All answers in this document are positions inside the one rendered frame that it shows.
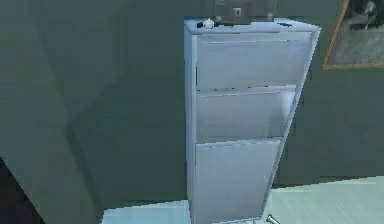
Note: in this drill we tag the white chest of drawers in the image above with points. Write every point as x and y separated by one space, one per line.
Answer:
240 116

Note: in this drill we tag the small white round object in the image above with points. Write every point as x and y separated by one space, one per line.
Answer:
208 23

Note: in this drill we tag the small black flat object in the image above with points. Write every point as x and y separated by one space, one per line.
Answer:
284 24

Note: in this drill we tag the small silver metal object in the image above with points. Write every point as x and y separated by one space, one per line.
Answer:
272 219

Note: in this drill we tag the grey box with switch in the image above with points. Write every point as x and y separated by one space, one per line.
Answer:
245 10

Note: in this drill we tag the gold framed wall picture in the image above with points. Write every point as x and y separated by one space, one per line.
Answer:
358 36

